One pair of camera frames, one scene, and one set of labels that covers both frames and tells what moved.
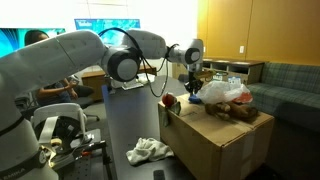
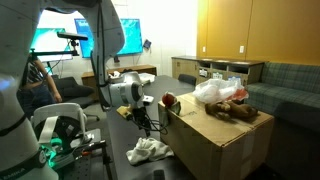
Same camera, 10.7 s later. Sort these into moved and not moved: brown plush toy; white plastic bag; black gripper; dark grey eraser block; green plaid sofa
Moved: black gripper; white plastic bag
Not moved: brown plush toy; dark grey eraser block; green plaid sofa
